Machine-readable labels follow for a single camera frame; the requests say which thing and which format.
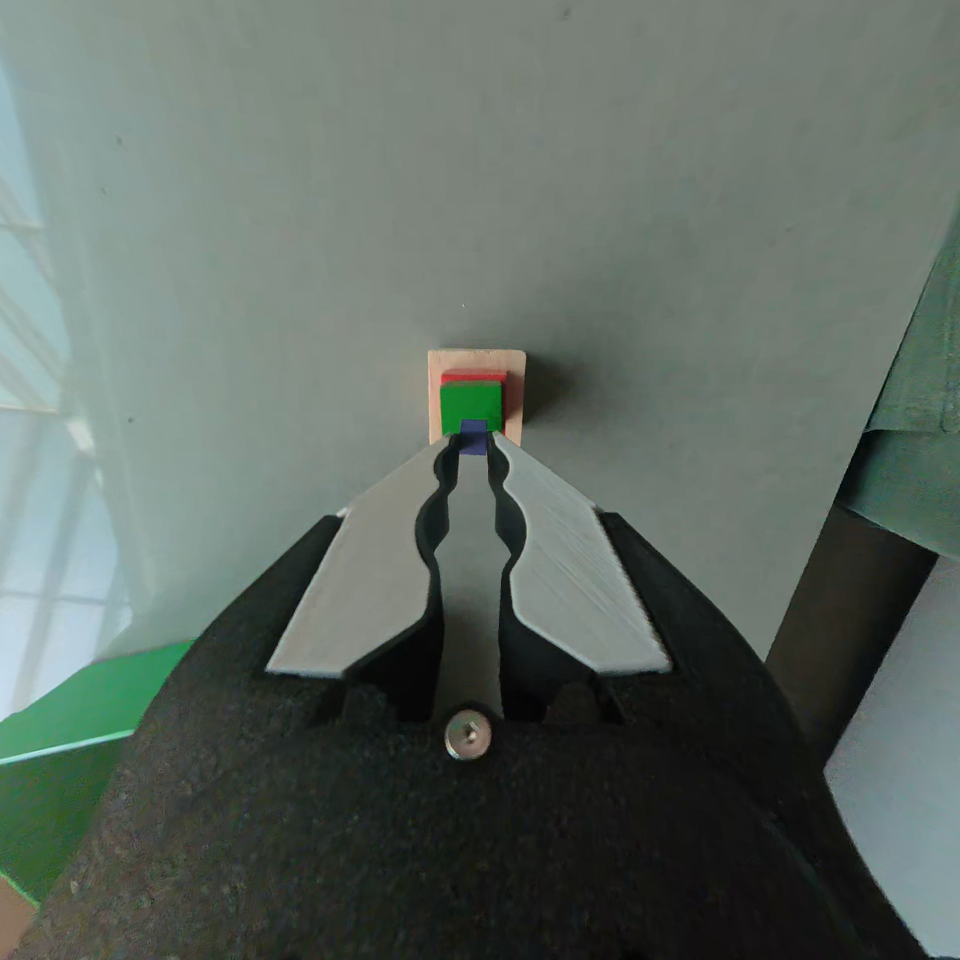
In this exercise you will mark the large plain wooden cube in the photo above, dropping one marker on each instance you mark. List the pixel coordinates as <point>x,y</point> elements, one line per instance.
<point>516,375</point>

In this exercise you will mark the green plastic bin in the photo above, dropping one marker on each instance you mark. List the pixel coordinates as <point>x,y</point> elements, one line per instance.
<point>82,705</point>

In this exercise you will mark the person's green clothing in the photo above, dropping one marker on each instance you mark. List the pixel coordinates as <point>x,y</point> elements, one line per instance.
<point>915,412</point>

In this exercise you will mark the tiny blue wooden cube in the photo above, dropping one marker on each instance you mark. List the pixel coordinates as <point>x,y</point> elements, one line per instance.
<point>473,436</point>

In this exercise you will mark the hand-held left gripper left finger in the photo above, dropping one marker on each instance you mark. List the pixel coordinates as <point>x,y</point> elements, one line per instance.
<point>360,600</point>

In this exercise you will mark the red wooden cube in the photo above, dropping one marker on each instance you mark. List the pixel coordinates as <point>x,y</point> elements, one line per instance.
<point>472,375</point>

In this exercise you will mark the small dark green wooden cube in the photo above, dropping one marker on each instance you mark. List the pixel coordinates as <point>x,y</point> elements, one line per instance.
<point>469,401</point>

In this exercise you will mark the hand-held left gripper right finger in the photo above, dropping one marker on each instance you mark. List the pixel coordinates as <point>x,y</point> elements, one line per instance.
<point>585,600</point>

